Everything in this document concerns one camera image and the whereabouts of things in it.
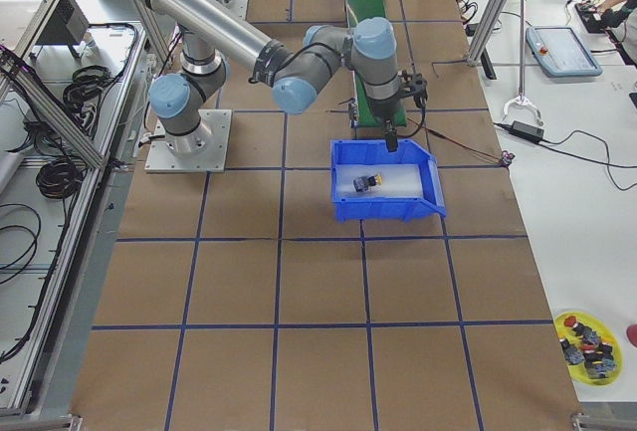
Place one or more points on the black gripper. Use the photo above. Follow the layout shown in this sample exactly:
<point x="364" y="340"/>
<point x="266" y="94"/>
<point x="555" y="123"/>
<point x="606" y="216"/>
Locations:
<point x="384" y="110"/>

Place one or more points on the yellow push button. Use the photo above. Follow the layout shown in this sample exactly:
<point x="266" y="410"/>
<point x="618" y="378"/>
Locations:
<point x="366" y="183"/>

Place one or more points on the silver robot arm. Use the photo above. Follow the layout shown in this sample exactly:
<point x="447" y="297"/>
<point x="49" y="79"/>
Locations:
<point x="296" y="79"/>

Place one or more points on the yellow tray of buttons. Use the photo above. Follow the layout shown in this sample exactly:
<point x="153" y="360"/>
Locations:
<point x="592" y="353"/>

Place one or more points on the white foam pad right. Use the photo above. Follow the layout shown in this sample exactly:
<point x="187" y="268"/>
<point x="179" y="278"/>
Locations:
<point x="398" y="181"/>

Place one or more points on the right blue plastic bin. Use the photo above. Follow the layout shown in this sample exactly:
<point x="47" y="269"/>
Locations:
<point x="373" y="151"/>

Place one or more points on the green conveyor belt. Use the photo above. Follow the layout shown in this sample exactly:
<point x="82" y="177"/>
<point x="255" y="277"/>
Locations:
<point x="356" y="11"/>

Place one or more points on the black power adapter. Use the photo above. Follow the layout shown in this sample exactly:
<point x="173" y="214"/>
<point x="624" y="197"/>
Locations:
<point x="527" y="132"/>

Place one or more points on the teach pendant tablet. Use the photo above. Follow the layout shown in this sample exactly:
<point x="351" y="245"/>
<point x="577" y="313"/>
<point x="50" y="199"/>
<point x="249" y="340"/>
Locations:
<point x="560" y="52"/>

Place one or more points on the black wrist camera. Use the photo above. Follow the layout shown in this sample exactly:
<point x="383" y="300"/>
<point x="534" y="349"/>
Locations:
<point x="414" y="86"/>

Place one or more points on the green handled reach grabber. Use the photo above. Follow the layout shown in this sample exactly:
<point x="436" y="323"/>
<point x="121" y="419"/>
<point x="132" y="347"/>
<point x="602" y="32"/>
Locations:
<point x="521" y="100"/>

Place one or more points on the aluminium frame post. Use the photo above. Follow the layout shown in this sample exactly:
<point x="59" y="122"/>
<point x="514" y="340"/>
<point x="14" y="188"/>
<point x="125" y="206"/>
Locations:
<point x="492" y="12"/>

